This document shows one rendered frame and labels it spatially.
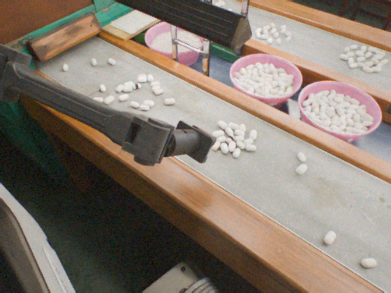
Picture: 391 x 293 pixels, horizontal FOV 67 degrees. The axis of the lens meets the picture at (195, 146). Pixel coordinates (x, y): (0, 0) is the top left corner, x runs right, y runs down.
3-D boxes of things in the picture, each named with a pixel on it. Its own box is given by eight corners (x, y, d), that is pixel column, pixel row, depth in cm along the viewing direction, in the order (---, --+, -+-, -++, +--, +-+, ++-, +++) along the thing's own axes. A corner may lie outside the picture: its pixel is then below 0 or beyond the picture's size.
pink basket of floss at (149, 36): (209, 71, 128) (209, 51, 121) (146, 74, 127) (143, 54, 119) (203, 38, 145) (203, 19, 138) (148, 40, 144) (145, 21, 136)
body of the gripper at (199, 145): (183, 119, 73) (165, 118, 66) (216, 139, 68) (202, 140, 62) (173, 143, 74) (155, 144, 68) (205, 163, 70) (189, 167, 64)
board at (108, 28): (124, 42, 126) (124, 39, 125) (101, 30, 132) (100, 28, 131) (175, 12, 143) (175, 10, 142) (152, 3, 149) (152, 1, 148)
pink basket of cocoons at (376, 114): (352, 167, 95) (366, 148, 88) (278, 130, 106) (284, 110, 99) (378, 121, 109) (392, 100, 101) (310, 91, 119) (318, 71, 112)
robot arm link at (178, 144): (167, 162, 59) (176, 135, 58) (142, 148, 62) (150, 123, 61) (186, 159, 65) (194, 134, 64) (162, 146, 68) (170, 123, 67)
